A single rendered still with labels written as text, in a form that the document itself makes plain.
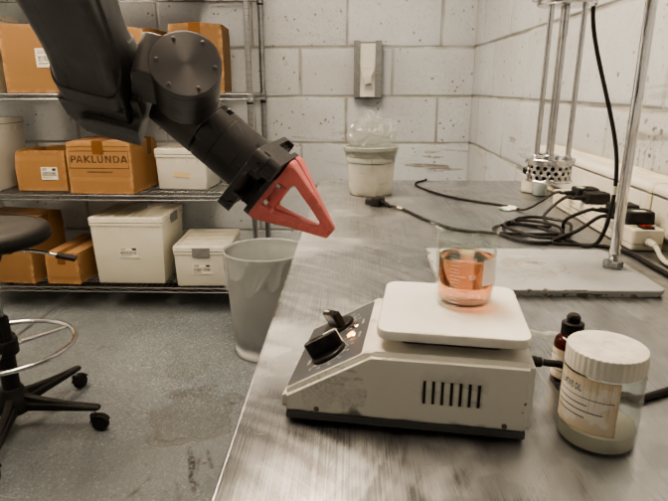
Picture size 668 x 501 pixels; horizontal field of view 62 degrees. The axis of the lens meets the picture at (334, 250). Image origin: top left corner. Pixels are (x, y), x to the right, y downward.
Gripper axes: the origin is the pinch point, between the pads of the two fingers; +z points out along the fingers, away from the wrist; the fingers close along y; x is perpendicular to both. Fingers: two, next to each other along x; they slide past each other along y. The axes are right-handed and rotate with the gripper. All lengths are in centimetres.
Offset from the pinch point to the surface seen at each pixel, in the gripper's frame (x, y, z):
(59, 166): 118, 175, -102
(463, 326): -4.7, -10.5, 13.1
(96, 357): 144, 126, -30
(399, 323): -1.5, -10.8, 9.2
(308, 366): 7.3, -10.0, 6.5
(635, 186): -26, 60, 42
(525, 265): -5.6, 31.5, 27.9
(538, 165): -17.5, 29.2, 17.8
